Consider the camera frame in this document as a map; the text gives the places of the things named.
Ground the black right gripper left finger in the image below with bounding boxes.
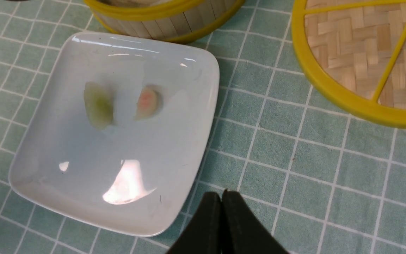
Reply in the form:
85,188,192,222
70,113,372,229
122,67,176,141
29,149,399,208
167,192,221,254

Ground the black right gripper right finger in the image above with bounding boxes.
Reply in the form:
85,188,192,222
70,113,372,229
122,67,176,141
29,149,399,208
221,190,288,254

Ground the white square plate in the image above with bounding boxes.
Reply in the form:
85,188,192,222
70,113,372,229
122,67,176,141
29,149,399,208
9,32,220,237

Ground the pink dumpling on plate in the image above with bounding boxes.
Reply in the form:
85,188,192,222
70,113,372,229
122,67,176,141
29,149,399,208
134,86,160,120

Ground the green dumpling on plate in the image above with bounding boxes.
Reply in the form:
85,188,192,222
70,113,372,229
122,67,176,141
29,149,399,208
84,81,114,130

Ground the green checked tablecloth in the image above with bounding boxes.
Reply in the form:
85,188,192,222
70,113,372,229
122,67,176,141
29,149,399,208
0,0,406,254

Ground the woven bamboo steamer lid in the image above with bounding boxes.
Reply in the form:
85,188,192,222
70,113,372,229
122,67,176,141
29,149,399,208
291,0,406,129

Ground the bamboo steamer basket yellow rim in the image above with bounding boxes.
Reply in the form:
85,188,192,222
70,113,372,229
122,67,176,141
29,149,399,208
84,0,244,44

